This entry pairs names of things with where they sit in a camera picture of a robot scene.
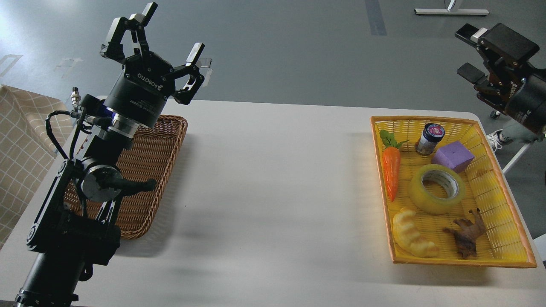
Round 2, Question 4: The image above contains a small dark-lidded jar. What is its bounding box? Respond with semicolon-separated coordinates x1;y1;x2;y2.
415;123;445;156

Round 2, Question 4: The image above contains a yellow plastic basket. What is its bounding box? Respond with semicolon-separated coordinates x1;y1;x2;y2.
371;116;537;268

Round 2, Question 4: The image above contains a brown wicker basket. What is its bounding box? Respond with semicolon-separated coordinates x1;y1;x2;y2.
63;114;188;240

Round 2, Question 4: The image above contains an orange toy carrot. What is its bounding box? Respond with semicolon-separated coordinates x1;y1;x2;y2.
380;130;408;202

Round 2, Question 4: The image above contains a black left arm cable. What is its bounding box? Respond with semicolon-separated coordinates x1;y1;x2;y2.
45;110;92;160

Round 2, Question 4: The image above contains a person in grey clothes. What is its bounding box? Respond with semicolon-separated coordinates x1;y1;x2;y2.
486;120;545;152

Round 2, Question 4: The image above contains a purple foam block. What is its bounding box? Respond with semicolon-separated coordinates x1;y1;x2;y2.
431;141;475;173

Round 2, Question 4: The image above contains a white stand base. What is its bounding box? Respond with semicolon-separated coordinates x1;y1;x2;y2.
414;0;490;16

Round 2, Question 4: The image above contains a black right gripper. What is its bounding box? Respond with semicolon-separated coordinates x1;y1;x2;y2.
456;23;546;133

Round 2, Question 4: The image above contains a toy croissant bread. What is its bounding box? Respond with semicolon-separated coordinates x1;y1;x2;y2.
392;207;439;258

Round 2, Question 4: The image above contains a brown toy animal figure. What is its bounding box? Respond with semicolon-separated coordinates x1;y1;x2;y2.
442;208;486;260

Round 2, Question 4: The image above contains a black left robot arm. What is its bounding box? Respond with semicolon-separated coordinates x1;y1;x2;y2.
12;2;205;307

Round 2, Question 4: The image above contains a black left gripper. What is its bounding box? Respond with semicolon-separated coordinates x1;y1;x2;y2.
100;2;205;127

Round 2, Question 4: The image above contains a yellow tape roll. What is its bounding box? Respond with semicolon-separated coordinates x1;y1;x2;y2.
408;164;466;214

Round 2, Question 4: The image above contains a beige checkered cloth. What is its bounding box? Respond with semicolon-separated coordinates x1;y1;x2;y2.
0;85;66;246

